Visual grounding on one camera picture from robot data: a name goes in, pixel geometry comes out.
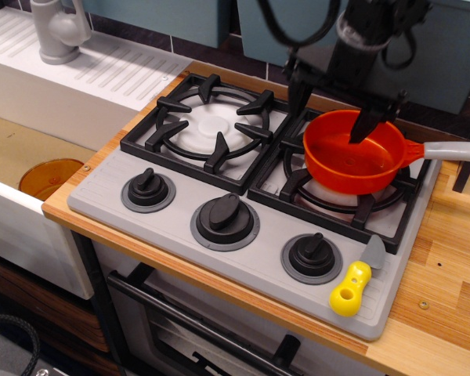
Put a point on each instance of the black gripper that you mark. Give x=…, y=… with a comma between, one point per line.
x=348, y=74

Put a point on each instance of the orange pot with grey handle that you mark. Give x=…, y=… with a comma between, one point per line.
x=372, y=164

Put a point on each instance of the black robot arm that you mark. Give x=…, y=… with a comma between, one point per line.
x=364, y=25

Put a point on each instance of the black right burner grate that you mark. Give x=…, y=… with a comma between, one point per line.
x=393, y=213

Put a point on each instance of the black burner grate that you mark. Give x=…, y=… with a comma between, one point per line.
x=208, y=133
x=393, y=213

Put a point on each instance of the grey toy stove top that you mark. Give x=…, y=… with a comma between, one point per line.
x=256, y=266

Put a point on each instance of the black left burner grate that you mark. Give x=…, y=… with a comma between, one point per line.
x=208, y=133

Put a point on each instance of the black right stove knob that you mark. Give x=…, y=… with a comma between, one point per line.
x=311, y=259

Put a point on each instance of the black stove knob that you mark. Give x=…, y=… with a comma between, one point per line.
x=225, y=224
x=148, y=192
x=311, y=259

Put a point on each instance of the black middle stove knob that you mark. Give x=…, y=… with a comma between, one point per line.
x=225, y=224

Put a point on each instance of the black left stove knob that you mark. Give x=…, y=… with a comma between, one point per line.
x=148, y=192

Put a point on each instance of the toy oven door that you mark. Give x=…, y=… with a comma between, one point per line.
x=182, y=329

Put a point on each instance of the grey toy faucet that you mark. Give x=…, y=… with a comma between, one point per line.
x=59, y=34

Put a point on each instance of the white toy sink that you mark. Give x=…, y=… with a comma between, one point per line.
x=56, y=111

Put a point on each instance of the orange translucent plate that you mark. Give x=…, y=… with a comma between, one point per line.
x=44, y=179

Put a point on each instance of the yellow handled grey toy knife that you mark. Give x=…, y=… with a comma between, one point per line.
x=346, y=298

